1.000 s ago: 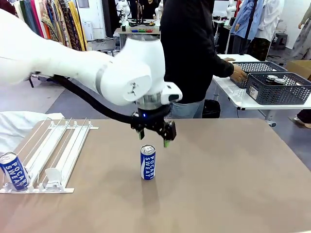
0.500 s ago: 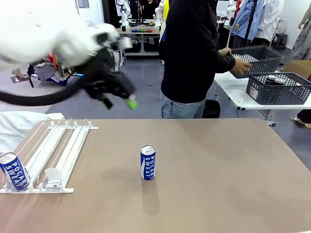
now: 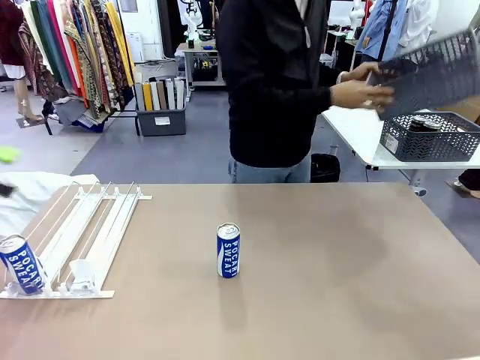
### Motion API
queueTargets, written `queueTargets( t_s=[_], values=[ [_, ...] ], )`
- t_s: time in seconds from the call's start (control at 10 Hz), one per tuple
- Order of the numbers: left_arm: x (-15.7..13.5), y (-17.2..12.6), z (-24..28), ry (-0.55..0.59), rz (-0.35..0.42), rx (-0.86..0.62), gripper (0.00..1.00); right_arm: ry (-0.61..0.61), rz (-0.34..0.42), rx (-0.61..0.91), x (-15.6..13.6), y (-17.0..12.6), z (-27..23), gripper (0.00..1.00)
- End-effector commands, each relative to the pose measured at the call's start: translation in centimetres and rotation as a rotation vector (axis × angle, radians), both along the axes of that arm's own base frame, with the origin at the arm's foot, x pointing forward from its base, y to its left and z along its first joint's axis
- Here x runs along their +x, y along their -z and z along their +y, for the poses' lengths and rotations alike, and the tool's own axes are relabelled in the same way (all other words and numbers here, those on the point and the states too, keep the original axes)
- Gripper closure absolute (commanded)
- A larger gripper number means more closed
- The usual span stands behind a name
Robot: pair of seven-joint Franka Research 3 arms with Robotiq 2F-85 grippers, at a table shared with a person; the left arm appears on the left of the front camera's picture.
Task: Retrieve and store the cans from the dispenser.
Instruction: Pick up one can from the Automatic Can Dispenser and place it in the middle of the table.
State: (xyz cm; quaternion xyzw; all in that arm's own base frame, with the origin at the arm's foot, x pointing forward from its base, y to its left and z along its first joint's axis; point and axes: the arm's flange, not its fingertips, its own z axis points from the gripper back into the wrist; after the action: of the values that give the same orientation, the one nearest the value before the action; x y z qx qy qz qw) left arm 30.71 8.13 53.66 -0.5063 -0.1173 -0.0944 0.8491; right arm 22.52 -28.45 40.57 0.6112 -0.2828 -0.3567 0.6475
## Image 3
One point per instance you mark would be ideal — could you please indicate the blue Pocari Sweat can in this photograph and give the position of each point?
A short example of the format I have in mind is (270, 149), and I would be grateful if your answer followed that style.
(228, 255)
(22, 266)

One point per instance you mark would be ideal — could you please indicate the grey-blue plastic basket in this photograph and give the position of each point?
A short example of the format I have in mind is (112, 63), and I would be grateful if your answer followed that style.
(431, 82)
(431, 146)

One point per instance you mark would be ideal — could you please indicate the black waste bin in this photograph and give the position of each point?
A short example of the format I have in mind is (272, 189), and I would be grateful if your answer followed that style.
(325, 168)

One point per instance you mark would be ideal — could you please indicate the grey storage bin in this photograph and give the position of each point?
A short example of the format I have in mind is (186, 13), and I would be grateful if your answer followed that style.
(161, 123)

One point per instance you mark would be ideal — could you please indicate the rack of colourful garments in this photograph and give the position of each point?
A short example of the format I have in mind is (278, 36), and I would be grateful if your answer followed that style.
(90, 56)

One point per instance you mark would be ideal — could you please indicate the person's right hand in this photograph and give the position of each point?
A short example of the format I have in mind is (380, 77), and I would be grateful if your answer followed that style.
(360, 95)

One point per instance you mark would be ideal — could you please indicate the white cloth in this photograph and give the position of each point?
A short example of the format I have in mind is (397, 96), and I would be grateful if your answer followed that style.
(30, 202)

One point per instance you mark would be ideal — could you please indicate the person's blue jeans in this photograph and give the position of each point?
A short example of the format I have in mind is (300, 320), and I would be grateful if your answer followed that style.
(262, 172)

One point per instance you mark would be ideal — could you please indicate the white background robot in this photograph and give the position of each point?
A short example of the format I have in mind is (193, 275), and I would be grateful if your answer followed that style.
(193, 22)

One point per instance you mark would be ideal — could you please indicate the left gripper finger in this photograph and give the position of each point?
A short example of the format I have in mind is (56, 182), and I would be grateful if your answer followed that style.
(5, 189)
(7, 153)

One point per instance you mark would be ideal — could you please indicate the person's left hand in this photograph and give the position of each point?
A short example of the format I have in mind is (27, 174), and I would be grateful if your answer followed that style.
(360, 71)

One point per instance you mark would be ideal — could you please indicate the white air purifier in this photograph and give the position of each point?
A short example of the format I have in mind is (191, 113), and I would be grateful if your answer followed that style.
(135, 47)

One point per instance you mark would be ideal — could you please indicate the person's black jacket torso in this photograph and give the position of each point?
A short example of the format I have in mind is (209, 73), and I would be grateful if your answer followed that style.
(270, 93)

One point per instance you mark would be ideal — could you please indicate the mannequin in maroon garment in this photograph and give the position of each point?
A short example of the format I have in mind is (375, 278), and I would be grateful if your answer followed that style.
(15, 45)

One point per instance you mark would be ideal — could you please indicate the bystander's foot in shoe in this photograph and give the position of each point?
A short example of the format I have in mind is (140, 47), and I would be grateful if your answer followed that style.
(468, 183)

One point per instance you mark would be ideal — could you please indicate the brown cardboard box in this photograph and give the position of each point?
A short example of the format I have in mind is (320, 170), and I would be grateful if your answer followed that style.
(467, 108)

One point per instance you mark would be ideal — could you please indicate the hanging white garment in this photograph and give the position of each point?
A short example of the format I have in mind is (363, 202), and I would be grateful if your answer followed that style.
(420, 22)

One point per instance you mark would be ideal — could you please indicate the person's right forearm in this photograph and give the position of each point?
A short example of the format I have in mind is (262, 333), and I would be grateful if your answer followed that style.
(300, 99)

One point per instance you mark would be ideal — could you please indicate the white side table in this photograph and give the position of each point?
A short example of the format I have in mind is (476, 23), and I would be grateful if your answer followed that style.
(352, 135)

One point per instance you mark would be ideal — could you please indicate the black stand pole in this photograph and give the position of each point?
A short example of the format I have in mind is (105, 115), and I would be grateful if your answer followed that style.
(386, 30)

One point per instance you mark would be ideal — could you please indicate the metal workbench cart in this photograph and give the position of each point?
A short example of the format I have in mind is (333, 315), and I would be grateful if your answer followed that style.
(202, 63)

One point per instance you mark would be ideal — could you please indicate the fabric rolls in bin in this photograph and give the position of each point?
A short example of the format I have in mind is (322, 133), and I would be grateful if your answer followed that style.
(161, 93)

